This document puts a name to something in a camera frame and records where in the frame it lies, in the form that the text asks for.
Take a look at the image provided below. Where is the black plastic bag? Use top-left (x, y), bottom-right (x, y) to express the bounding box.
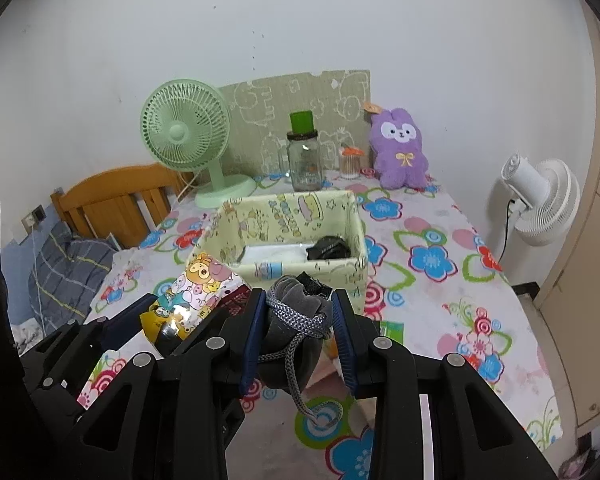
top-left (306, 236), bottom-right (352, 261)

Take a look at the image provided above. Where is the cotton swab jar orange lid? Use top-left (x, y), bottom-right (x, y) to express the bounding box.
top-left (338, 146), bottom-right (365, 180)

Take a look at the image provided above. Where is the grey plaid pillow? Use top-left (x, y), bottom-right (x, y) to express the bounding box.
top-left (30, 220), bottom-right (116, 331)

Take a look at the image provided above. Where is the white fan cable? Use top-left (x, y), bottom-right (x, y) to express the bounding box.
top-left (172, 172), bottom-right (201, 202)

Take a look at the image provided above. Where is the floral tablecloth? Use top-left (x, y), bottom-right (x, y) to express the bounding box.
top-left (75, 170), bottom-right (563, 480)

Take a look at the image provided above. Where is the wooden bed headboard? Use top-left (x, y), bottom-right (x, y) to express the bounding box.
top-left (50, 162), bottom-right (196, 251)

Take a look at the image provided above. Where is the purple plush bunny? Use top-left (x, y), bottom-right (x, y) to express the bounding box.
top-left (364, 105), bottom-right (430, 191)

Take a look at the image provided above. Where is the black fan cable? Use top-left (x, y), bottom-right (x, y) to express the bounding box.
top-left (495, 200), bottom-right (518, 261)

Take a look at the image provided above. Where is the beige wardrobe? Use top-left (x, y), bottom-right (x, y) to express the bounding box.
top-left (532, 5), bottom-right (600, 436)

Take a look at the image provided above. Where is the grey drawstring pouch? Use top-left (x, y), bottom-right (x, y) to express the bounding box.
top-left (257, 274), bottom-right (346, 431)

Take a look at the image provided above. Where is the cartoon printed packet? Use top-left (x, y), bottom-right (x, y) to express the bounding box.
top-left (140, 252), bottom-right (252, 356)

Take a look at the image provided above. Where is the white tissue pack blue label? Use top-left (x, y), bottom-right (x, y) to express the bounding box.
top-left (235, 244), bottom-right (313, 281)

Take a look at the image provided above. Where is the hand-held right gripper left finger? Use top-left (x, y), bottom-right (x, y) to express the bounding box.
top-left (67, 287), bottom-right (268, 480)

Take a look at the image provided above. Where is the glass jar with green lid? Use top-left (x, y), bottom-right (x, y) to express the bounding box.
top-left (278, 110), bottom-right (325, 192)

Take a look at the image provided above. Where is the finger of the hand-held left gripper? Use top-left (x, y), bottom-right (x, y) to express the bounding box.
top-left (22, 340), bottom-right (131, 413)
top-left (55, 292), bottom-right (156, 356)

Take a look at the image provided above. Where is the green desk fan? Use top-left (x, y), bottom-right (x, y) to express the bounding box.
top-left (140, 79), bottom-right (257, 209)

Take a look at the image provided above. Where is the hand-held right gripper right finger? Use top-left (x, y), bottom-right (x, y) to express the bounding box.
top-left (330, 290), bottom-right (561, 480)

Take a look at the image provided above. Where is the green printed cardboard sheet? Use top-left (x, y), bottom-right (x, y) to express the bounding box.
top-left (217, 69), bottom-right (372, 181)

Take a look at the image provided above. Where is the white standing fan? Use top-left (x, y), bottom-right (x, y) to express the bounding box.
top-left (500, 152), bottom-right (581, 247)

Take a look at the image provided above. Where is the yellow-green printed storage box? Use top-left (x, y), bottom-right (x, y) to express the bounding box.
top-left (186, 191), bottom-right (368, 321)

